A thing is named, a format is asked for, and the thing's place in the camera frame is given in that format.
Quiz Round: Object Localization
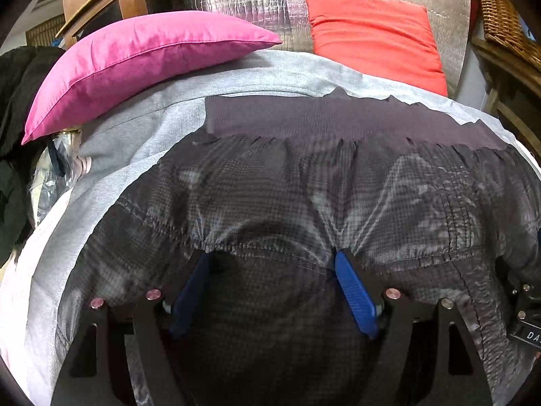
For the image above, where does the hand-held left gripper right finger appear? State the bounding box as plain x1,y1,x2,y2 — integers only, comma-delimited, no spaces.
334,249,494,406

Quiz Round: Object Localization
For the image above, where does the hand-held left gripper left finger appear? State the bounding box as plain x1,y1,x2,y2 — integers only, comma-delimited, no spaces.
50,249,212,406

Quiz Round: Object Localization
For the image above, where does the dark grey checked jacket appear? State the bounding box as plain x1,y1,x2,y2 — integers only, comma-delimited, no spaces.
55,87,541,406

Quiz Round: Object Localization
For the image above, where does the pile of black clothes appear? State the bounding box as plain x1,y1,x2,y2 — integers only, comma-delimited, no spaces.
0,46,67,265

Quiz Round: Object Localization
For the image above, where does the pale pink blanket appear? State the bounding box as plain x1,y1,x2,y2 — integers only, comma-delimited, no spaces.
0,189,73,392

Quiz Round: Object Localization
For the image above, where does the grey bed sheet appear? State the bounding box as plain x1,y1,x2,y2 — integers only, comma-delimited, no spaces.
21,48,515,400

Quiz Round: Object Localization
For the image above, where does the clear plastic bag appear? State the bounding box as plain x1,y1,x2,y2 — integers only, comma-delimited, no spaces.
29,129,92,226

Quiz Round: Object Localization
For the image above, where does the pink pillow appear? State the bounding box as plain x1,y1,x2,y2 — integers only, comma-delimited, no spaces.
21,10,283,145

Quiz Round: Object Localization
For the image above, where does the red pillow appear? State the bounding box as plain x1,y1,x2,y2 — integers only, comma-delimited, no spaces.
303,0,449,97

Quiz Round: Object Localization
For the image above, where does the wicker basket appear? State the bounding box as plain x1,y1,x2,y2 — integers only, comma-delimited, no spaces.
473,0,541,73

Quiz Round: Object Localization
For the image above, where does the wooden cabinet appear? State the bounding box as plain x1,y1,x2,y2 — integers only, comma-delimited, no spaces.
55,0,183,50

